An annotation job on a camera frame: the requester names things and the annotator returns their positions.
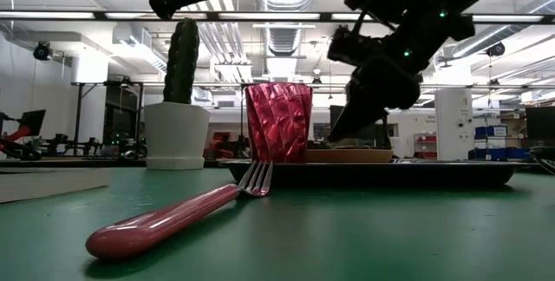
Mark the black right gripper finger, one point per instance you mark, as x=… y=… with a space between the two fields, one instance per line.
x=353 y=120

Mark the tan round plate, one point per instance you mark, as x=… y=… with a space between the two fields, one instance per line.
x=347 y=156

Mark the red faceted cup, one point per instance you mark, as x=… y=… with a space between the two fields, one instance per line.
x=277 y=125

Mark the black rectangular tray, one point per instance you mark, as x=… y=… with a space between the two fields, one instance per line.
x=381 y=174

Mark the green cactus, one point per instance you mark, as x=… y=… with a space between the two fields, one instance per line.
x=181 y=64

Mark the white pillar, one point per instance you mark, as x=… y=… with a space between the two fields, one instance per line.
x=453 y=125

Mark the black overhead light bar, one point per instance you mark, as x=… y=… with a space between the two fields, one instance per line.
x=282 y=16

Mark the green table mat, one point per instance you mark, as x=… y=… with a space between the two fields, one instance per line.
x=347 y=237

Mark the blue storage bins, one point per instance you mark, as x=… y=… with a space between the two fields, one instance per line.
x=498 y=154

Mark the white plant pot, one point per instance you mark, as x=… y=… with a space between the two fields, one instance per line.
x=175 y=138

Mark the small black monitor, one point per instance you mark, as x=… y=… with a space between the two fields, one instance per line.
x=32 y=122

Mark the white flat board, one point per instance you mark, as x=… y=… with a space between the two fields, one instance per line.
x=43 y=184

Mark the black ceiling camera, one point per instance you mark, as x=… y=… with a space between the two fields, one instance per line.
x=42 y=51

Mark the black metal stand frame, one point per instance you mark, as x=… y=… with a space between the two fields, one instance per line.
x=121 y=112

